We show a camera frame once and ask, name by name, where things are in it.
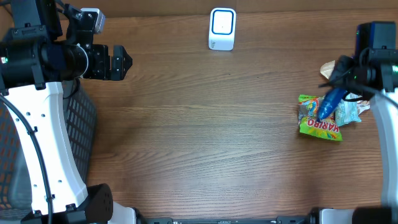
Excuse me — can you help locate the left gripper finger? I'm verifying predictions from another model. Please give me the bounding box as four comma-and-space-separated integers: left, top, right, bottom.
111, 63, 131, 81
112, 45, 132, 67

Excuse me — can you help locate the beige cookie snack bag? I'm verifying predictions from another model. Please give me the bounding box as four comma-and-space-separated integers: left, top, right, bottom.
320, 60, 370, 114

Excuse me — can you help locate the blue snack packet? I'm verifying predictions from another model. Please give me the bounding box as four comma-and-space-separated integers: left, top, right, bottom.
317, 88, 347, 121

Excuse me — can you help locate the teal white candy packet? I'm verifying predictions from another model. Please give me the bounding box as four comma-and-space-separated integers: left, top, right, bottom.
335, 100, 361, 126

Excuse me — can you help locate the green gummy candy bag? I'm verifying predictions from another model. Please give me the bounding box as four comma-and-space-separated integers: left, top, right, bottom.
298, 95, 343, 141

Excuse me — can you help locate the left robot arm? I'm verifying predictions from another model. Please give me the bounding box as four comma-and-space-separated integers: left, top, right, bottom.
1, 0, 137, 224

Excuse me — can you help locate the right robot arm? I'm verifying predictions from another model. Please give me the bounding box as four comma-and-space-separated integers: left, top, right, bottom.
319, 21, 397, 223

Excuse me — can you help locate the white barcode scanner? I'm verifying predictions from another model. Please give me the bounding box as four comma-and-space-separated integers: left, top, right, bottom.
208, 7, 236, 51

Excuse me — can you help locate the grey plastic shopping basket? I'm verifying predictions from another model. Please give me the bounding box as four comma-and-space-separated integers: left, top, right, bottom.
1, 81, 97, 223

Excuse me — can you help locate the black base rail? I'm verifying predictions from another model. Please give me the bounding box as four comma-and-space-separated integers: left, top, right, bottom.
136, 207, 366, 224

